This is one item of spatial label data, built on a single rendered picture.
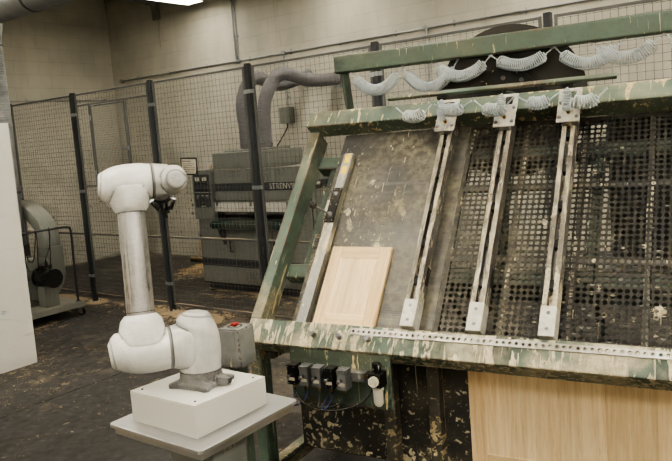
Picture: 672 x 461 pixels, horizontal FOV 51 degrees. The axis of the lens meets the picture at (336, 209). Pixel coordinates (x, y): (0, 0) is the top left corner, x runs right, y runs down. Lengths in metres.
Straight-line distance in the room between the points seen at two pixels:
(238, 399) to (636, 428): 1.54
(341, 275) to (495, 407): 0.90
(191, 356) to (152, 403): 0.22
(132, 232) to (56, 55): 9.50
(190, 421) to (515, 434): 1.40
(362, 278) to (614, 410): 1.18
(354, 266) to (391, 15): 5.81
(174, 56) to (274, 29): 2.08
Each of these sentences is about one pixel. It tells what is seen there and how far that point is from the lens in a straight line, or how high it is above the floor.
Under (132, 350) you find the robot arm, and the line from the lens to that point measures 2.61.
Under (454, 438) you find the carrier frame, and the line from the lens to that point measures 3.34.
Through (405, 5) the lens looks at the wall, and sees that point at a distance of 8.69.
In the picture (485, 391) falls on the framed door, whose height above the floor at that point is 0.60.
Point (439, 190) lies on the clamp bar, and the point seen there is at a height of 1.45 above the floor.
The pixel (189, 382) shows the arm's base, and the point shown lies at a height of 0.89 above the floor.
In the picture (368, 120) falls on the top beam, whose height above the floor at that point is 1.81.
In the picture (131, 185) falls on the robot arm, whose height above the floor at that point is 1.62.
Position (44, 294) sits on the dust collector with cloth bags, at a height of 0.31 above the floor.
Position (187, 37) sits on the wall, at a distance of 11.13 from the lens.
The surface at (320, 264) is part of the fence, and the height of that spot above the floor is 1.14.
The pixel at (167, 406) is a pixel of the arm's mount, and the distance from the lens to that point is 2.63.
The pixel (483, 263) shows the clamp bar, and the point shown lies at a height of 1.16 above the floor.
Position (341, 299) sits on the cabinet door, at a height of 0.99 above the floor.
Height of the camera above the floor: 1.74
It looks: 6 degrees down
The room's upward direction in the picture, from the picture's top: 4 degrees counter-clockwise
